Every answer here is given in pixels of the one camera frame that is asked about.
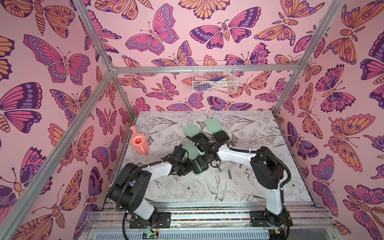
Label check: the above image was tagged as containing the green nail clipper case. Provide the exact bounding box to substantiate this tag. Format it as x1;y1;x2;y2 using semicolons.
183;143;216;175

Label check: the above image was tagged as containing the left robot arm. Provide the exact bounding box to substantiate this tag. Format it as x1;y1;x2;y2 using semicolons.
108;144;193;225

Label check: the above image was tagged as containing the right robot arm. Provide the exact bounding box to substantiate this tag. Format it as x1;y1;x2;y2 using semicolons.
187;137;292;217

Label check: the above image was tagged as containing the pink watering can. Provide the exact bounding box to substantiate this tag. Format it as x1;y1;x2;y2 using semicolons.
130;126;150;156

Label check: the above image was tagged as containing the green circuit board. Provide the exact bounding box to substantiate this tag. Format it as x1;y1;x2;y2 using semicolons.
142;232;159;240

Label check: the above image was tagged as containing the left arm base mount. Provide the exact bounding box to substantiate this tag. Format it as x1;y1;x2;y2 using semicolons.
129;212;171;229

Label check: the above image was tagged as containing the white wire wall basket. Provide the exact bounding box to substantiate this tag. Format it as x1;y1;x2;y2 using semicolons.
191;60;239;94

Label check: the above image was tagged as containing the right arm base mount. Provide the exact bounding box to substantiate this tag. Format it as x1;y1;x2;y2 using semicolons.
250;209;293;229

